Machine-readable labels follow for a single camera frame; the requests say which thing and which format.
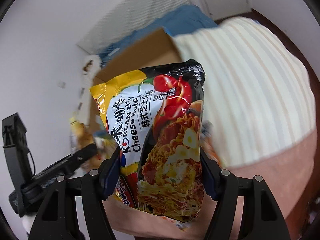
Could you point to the white bear print pillow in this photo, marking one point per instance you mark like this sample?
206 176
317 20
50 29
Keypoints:
89 70

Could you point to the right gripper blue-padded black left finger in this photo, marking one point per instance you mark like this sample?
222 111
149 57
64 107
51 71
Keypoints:
57 216

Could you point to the blue bed sheet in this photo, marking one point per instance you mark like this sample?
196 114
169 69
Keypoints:
183 20

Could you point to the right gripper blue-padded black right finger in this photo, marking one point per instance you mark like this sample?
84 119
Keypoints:
261 215

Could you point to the striped pink cat blanket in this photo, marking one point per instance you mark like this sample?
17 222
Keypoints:
258 117

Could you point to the yellow panda snack bag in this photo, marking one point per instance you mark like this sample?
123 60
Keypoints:
80 138

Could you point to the white wall socket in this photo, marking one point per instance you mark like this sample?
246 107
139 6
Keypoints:
62 84

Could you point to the yellow Korean cheese noodle pack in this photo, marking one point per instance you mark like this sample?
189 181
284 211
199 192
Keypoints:
154 115

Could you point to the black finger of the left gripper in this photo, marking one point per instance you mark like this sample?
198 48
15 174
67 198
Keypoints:
64 167

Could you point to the open cardboard milk box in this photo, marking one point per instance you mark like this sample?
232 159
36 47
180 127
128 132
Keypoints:
153 50

